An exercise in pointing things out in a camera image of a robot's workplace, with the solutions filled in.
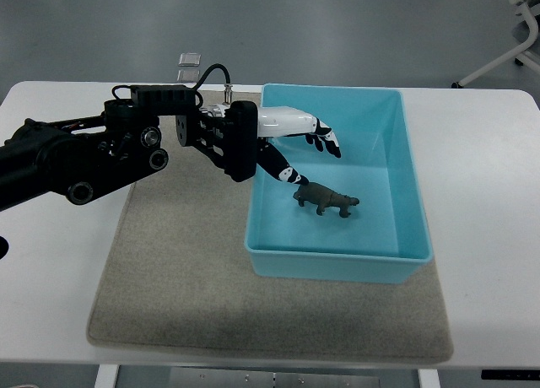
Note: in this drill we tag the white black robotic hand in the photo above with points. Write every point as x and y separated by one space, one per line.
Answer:
284 121

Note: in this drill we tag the brown hippo toy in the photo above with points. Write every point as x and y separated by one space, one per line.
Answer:
324 197

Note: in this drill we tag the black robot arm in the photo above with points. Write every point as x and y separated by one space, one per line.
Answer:
87 158

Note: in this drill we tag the blue plastic box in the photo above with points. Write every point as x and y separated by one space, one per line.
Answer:
375 231

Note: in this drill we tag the silver floor outlet plate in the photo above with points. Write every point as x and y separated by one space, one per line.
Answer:
188 67

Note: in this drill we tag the grey felt mat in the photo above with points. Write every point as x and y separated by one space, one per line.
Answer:
204 266

